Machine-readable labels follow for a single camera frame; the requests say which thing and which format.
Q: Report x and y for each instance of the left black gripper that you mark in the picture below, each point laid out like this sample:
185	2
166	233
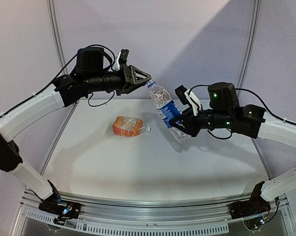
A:
131	82

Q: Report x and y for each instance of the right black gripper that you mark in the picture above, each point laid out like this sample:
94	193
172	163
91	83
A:
189	127

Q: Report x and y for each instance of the clear bottle blue label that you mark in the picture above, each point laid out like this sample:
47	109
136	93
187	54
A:
167	110

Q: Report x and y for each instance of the white bottle cap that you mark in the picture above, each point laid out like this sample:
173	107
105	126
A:
148	129

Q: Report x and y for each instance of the crushed orange label bottle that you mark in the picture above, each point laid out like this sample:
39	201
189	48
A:
128	126

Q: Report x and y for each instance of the blue bottle cap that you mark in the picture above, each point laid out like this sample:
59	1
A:
150	83

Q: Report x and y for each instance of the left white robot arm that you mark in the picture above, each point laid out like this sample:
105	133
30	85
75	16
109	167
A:
96	69

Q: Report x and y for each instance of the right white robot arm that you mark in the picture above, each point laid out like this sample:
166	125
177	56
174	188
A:
252	121

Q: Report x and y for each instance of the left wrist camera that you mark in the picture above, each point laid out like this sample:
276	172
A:
120	59

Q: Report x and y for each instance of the left aluminium corner post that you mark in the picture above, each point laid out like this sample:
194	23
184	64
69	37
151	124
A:
55	32

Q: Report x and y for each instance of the aluminium corner post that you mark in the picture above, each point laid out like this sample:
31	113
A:
55	32
250	43

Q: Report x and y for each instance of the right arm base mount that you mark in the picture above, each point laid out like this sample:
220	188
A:
254	205

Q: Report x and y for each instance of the aluminium front rail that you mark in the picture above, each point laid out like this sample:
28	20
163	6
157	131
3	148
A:
108	217

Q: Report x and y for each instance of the right aluminium corner post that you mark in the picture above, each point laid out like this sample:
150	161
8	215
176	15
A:
250	43

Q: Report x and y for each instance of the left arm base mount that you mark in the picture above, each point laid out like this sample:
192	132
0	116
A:
64	210

